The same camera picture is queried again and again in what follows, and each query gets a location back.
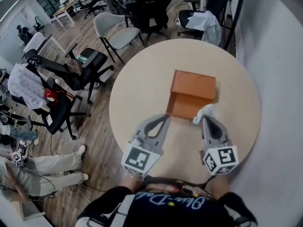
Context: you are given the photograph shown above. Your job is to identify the brown bag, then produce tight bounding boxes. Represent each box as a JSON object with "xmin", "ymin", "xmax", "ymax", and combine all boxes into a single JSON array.
[{"xmin": 63, "ymin": 58, "xmax": 84, "ymax": 77}]

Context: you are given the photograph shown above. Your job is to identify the person's black printed shirt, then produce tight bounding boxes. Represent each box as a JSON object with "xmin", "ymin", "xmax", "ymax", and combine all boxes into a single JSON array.
[{"xmin": 76, "ymin": 175, "xmax": 259, "ymax": 227}]

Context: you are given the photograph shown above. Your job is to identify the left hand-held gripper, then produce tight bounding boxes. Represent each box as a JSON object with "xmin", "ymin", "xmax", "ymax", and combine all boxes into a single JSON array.
[{"xmin": 120, "ymin": 114, "xmax": 172, "ymax": 181}]

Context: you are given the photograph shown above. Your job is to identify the person's left forearm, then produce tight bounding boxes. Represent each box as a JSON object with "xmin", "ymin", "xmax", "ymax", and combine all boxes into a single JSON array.
[{"xmin": 122, "ymin": 174, "xmax": 145, "ymax": 193}]

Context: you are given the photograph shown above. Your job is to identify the white desk with wooden top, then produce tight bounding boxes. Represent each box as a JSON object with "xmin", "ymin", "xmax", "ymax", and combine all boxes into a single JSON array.
[{"xmin": 50, "ymin": 0, "xmax": 81, "ymax": 28}]

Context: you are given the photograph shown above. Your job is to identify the black mesh office chair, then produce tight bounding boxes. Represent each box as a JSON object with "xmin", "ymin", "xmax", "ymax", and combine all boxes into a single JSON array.
[{"xmin": 125, "ymin": 0, "xmax": 173, "ymax": 47}]

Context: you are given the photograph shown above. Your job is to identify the orange cardboard box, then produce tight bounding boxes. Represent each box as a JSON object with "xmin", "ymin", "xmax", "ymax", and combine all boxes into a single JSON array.
[{"xmin": 165, "ymin": 69, "xmax": 217, "ymax": 122}]

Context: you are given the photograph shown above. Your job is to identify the red bag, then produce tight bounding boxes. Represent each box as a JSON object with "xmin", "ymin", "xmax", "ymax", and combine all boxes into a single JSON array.
[{"xmin": 44, "ymin": 87, "xmax": 65, "ymax": 106}]

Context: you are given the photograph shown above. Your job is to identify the black office chair with headrest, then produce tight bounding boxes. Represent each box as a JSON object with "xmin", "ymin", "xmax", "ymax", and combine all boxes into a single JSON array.
[{"xmin": 24, "ymin": 47, "xmax": 116, "ymax": 105}]

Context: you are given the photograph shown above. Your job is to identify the white checkered shirt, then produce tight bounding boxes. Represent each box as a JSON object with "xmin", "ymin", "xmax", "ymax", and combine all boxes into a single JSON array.
[{"xmin": 8, "ymin": 63, "xmax": 48, "ymax": 110}]

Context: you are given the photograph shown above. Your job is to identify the person's right forearm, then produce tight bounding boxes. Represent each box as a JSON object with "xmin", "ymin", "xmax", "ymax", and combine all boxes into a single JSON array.
[{"xmin": 208, "ymin": 173, "xmax": 235, "ymax": 201}]

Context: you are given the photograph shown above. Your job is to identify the white low cabinet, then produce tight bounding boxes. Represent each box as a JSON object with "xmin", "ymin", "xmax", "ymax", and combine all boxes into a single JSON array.
[{"xmin": 22, "ymin": 31, "xmax": 48, "ymax": 54}]

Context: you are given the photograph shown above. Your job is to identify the small white bag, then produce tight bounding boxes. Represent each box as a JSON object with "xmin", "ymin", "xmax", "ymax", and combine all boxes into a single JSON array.
[{"xmin": 192, "ymin": 103, "xmax": 220, "ymax": 125}]

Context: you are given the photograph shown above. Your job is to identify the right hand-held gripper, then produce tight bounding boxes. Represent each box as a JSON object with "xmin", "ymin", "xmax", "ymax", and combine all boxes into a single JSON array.
[{"xmin": 199, "ymin": 116, "xmax": 239, "ymax": 176}]

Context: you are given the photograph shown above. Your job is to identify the white cloth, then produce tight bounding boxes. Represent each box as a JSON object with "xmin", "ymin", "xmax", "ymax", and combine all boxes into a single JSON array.
[{"xmin": 186, "ymin": 10, "xmax": 223, "ymax": 49}]

